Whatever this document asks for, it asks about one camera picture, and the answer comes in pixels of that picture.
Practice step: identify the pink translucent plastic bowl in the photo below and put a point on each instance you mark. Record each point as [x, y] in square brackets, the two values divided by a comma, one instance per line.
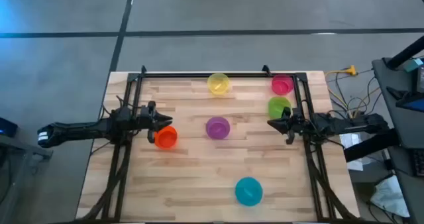
[282, 85]

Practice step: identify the orange translucent plastic bowl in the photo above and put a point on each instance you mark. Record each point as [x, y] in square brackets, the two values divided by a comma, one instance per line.
[166, 138]

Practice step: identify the yellow translucent plastic bowl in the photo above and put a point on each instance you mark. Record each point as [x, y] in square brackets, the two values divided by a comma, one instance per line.
[218, 83]

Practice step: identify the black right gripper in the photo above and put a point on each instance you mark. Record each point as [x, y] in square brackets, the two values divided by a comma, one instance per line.
[296, 124]

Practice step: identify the dark grey desk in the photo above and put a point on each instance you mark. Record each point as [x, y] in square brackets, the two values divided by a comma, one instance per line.
[401, 124]

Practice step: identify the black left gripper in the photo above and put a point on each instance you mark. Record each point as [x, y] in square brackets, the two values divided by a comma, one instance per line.
[150, 119]

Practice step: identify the grey metal stand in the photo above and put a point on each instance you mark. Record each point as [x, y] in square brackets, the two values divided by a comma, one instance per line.
[20, 147]

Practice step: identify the white paper sheet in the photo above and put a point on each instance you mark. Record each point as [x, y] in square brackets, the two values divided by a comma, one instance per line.
[351, 144]

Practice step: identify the small teal box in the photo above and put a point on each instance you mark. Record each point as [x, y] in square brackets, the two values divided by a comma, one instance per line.
[415, 64]

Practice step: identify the black metal table frame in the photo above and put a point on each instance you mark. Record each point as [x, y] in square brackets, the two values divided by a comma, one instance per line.
[198, 75]

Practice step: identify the black box blue light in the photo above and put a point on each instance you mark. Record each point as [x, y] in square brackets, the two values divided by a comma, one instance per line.
[7, 128]

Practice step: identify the yellow power plug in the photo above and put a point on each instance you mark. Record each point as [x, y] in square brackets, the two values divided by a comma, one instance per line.
[351, 70]

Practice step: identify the teal translucent plastic bowl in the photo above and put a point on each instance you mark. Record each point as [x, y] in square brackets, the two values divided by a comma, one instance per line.
[248, 191]

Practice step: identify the white plastic bag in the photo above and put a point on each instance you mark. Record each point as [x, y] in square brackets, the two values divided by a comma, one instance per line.
[391, 197]

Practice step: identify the black diagonal support bar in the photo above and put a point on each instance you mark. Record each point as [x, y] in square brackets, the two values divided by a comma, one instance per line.
[371, 146]

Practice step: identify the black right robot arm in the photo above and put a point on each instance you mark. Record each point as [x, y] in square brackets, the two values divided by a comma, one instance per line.
[357, 123]

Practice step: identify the green translucent plastic bowl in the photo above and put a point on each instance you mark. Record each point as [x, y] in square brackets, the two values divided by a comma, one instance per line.
[275, 106]

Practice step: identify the purple translucent plastic bowl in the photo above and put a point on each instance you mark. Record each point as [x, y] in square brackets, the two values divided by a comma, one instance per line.
[217, 128]

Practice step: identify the black tablet blue screen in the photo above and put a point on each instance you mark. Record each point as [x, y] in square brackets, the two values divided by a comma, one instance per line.
[412, 99]

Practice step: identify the black diagonal pole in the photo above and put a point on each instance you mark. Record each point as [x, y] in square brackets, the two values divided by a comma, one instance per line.
[405, 53]

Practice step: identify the black frame clamp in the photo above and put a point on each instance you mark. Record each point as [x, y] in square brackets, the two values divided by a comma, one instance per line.
[265, 68]
[143, 69]

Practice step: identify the black keyboard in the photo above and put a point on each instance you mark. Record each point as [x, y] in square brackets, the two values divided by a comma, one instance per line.
[419, 162]

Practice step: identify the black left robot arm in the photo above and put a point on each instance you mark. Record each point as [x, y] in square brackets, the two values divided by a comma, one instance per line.
[83, 130]

